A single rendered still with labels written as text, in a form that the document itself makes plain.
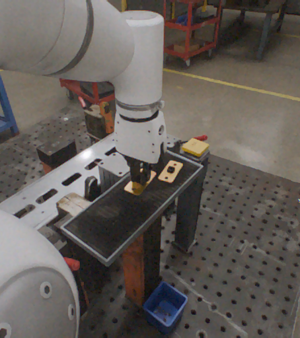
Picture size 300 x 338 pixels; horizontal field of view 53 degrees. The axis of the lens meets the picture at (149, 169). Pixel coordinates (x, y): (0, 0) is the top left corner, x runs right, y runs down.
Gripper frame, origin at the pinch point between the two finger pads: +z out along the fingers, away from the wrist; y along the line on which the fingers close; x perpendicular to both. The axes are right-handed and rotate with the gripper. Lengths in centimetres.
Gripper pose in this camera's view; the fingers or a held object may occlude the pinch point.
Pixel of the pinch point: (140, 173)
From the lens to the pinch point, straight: 65.4
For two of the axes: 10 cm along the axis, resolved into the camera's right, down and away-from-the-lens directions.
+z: 0.0, 7.7, 6.4
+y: -8.8, -3.0, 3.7
